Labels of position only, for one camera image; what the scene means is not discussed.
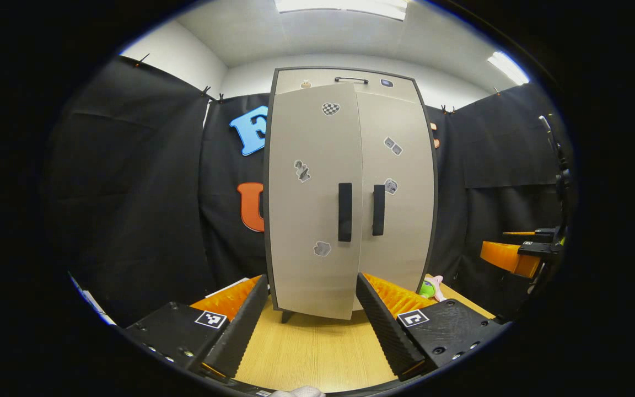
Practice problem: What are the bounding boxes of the stack of books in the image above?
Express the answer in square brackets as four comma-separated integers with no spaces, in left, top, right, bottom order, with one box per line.
[206,277,252,298]

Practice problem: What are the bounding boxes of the black backdrop cloth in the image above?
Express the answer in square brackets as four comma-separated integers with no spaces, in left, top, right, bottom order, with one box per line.
[45,55,574,326]

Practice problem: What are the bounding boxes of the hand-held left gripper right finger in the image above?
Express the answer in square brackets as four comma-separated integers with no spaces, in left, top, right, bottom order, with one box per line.
[355,272,508,382]

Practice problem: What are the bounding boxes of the ceiling light panel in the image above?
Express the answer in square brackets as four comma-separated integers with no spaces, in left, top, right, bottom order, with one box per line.
[487,51,530,86]
[273,0,409,22]

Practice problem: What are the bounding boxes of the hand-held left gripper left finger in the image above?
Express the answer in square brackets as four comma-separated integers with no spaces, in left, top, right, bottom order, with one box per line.
[125,275,270,381]

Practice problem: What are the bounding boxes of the grey shoe cabinet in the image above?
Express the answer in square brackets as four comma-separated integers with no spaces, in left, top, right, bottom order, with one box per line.
[262,66,439,323]

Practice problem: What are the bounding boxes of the white printed board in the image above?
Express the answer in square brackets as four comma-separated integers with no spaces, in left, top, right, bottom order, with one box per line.
[69,273,117,326]

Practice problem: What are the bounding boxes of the grey shoe cabinet door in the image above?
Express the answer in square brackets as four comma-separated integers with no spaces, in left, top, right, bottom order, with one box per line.
[267,83,363,320]
[353,91,437,312]

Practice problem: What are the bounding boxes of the beige cabinet drawer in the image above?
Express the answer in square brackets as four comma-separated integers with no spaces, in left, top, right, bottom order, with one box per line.
[273,68,422,104]

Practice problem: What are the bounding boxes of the pink green plush toy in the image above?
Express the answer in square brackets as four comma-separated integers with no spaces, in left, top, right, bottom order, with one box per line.
[418,275,444,301]

